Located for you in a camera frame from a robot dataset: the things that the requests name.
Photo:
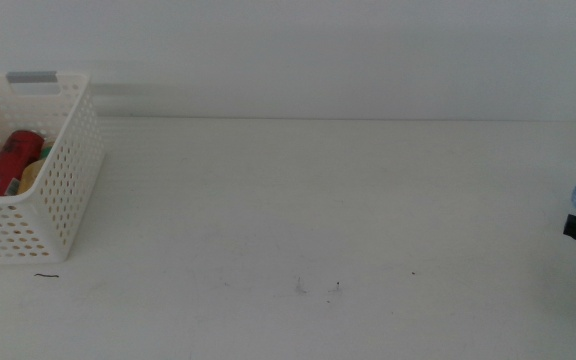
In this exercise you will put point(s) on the yellow tea bottle green label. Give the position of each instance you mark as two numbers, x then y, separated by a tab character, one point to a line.
30	177

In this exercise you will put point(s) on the red cola can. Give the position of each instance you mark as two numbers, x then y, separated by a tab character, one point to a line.
13	155

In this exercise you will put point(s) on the white perforated plastic basket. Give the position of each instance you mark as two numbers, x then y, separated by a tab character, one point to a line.
68	200

